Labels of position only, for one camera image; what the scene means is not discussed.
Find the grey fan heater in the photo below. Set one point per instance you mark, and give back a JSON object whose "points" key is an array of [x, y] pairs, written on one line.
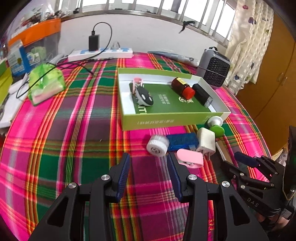
{"points": [[215, 69]]}

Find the clear bin orange lid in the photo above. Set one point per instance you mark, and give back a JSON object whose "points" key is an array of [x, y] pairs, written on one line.
{"points": [[39, 30]]}

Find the green white plastic knob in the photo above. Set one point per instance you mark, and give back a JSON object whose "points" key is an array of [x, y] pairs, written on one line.
{"points": [[217, 129]]}

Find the silver black slim device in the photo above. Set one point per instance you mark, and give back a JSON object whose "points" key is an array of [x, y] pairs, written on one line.
{"points": [[225, 150]]}

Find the wooden cabinet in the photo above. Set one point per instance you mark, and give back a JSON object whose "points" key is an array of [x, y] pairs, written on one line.
{"points": [[272, 92]]}

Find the black window hook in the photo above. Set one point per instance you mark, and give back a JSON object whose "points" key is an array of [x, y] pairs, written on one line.
{"points": [[187, 22]]}

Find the grey folded umbrella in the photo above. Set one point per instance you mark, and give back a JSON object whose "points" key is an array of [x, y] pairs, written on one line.
{"points": [[171, 56]]}

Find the black disc white dots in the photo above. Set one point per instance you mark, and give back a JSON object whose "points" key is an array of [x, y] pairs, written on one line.
{"points": [[144, 96]]}

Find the lime yellow flat box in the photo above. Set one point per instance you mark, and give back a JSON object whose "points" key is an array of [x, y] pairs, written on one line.
{"points": [[5, 88]]}

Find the blue usb device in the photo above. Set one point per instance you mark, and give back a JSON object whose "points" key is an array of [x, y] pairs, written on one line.
{"points": [[182, 141]]}

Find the white charger plug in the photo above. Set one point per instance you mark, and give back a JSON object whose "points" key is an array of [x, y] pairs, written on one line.
{"points": [[205, 139]]}

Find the green white cardboard box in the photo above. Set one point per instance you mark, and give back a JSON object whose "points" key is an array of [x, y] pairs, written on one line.
{"points": [[161, 120]]}

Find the pile of assorted stationery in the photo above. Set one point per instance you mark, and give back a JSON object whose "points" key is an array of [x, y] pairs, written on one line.
{"points": [[37, 19]]}

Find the blue white carton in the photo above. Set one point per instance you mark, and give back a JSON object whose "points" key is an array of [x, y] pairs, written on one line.
{"points": [[16, 60]]}

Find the white round ribbed cap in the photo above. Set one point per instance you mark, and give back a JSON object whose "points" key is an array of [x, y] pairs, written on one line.
{"points": [[157, 144]]}

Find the pink green plaid tablecloth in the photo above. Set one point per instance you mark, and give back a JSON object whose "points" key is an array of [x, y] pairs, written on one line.
{"points": [[81, 139]]}

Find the brown bottle red cap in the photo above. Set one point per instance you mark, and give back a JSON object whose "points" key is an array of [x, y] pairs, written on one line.
{"points": [[182, 87]]}

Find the white power strip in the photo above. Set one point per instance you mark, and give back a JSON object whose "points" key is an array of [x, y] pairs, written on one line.
{"points": [[115, 54]]}

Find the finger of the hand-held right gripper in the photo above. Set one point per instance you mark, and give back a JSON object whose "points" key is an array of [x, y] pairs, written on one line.
{"points": [[245, 159], [235, 172]]}

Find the dark green flat box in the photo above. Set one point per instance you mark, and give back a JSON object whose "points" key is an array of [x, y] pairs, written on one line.
{"points": [[4, 68]]}

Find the metal window grille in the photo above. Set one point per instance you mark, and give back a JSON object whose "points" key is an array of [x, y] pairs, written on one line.
{"points": [[129, 15]]}

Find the black power adapter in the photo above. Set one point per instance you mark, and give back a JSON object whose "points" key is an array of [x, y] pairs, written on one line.
{"points": [[94, 42]]}

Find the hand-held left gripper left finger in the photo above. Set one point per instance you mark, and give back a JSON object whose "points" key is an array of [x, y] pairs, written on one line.
{"points": [[122, 176]]}

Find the green tissue pack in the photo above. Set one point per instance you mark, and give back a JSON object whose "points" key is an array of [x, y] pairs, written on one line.
{"points": [[46, 81]]}

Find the pink plastic case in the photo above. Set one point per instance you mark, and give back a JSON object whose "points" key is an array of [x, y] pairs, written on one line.
{"points": [[189, 157]]}

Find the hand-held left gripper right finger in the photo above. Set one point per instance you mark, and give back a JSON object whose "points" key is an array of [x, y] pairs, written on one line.
{"points": [[173, 178]]}

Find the black bike light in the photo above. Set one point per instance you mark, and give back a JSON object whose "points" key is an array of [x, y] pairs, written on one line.
{"points": [[202, 93]]}

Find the patterned cream curtain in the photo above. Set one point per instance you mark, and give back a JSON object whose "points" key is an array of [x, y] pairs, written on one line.
{"points": [[249, 34]]}

